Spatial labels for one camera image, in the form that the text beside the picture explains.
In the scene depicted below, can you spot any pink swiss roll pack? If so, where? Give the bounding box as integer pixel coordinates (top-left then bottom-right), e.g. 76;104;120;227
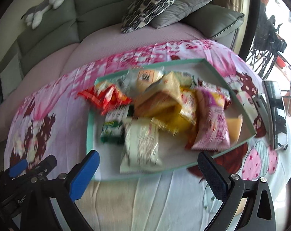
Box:
191;87;230;151

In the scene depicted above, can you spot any small jelly cup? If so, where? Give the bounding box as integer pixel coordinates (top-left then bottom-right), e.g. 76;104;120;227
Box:
226;115;243;145

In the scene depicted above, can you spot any pale cream sachet pack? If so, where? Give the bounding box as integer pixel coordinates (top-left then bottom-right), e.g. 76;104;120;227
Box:
119;118;163;174

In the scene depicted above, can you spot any yellow soft bread pack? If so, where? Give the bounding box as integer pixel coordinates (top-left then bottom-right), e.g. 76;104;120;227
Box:
151;87;198;136

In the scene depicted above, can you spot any small red foil snack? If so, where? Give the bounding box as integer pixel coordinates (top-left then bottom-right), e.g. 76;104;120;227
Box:
78;81;132;115

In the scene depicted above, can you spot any clear round bun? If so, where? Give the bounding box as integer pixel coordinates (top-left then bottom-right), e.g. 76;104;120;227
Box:
120;69;164;96

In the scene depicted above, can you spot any tan orange pastry pack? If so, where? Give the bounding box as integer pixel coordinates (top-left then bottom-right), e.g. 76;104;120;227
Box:
134;71;181;117

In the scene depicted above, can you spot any clear green edged cake pack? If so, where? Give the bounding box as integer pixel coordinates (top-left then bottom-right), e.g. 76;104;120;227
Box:
176;71;196;88

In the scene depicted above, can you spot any pink cartoon print cloth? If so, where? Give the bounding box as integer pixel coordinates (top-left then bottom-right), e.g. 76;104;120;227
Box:
4;40;291;230

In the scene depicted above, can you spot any teal rimmed white tray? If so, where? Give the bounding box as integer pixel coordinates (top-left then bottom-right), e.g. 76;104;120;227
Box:
86;59;256;182

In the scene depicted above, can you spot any smartphone on table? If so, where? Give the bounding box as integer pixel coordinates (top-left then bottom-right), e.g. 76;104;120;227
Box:
252;80;288;150

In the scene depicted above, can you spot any light grey side cushion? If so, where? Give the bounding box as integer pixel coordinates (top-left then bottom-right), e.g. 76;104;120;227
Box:
0;54;23;100

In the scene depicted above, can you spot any pink sofa seat cover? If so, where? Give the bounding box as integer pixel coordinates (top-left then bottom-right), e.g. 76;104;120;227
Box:
0;23;204;142

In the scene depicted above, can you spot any black folding rack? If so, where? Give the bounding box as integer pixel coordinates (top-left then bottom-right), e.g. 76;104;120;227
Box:
246;3;287;80

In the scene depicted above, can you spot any grey white plush toy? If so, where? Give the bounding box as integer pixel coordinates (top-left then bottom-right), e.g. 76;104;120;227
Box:
21;0;65;30

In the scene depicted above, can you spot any grey green sofa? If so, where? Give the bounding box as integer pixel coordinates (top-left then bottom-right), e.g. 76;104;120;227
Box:
0;0;246;83

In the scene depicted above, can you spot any grey pillow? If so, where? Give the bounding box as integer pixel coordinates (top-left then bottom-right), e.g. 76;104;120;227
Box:
150;0;213;29

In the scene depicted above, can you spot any black white patterned pillow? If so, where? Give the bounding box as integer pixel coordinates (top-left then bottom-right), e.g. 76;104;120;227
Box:
121;0;176;34

